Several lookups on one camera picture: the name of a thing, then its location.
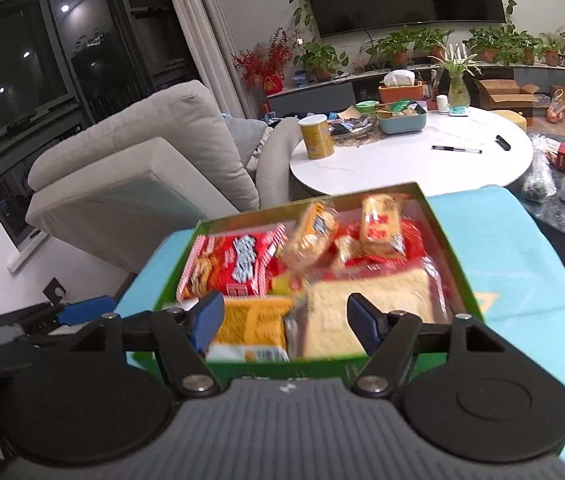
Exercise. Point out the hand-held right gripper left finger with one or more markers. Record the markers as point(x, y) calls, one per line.
point(208, 322)

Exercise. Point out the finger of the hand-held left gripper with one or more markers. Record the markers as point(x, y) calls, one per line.
point(87, 310)

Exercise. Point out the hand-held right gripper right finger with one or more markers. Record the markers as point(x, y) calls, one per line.
point(365, 322)

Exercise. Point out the packaged sliced bread loaf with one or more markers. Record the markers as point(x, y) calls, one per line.
point(397, 295)

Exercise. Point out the yellow snack packet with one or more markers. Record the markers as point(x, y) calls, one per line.
point(255, 322)

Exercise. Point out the red checkered snack packet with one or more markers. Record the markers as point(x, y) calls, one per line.
point(235, 265)

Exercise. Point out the green cardboard box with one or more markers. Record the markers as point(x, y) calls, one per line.
point(287, 370)

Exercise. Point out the red plastic snack packet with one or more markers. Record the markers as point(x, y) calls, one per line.
point(415, 245)

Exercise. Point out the small pastry packet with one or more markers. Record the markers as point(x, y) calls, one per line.
point(382, 227)
point(310, 237)

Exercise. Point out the small clear cracker packet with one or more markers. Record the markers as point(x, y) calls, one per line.
point(347, 251)

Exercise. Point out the beige armchair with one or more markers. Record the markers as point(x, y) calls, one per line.
point(137, 175)

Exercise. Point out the white round table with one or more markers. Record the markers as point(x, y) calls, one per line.
point(412, 160)

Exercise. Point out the grey cushion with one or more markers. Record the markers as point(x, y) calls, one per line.
point(247, 142)

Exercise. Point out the yellow canister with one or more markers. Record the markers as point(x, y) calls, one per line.
point(316, 137)

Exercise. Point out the pile of dark wrappers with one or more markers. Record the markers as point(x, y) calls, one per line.
point(352, 127)

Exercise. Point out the black pen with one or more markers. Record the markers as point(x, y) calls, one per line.
point(456, 149)

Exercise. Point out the blue rectangular tray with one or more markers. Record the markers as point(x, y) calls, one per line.
point(402, 122)

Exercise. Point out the green bowl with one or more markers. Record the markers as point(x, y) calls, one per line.
point(367, 108)

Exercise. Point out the clear plastic bag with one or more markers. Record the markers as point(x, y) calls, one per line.
point(539, 180)

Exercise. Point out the black remote control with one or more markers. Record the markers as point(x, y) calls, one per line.
point(503, 142)

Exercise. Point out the grey television cabinet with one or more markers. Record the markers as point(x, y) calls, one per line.
point(312, 97)

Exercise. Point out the small white cup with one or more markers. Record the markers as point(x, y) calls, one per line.
point(443, 105)

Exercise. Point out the orange tissue box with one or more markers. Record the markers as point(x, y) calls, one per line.
point(400, 91)

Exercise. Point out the dark window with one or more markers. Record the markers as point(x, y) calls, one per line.
point(27, 70)

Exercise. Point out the yellow round stool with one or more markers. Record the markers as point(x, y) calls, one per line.
point(509, 119)

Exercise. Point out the glass vase with plant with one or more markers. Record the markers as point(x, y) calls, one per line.
point(458, 87)

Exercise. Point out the red small box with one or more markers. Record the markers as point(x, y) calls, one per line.
point(559, 156)

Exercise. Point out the red flower arrangement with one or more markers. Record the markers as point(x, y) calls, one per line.
point(265, 62)

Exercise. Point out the potted green plant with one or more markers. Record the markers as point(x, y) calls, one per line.
point(553, 45)
point(435, 42)
point(526, 45)
point(395, 47)
point(486, 42)
point(321, 60)

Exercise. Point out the open cardboard box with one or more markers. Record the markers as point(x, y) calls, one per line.
point(507, 97)

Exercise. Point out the white curtain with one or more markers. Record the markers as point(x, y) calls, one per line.
point(207, 30)

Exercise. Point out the black wall socket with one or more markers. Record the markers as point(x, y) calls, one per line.
point(54, 290)

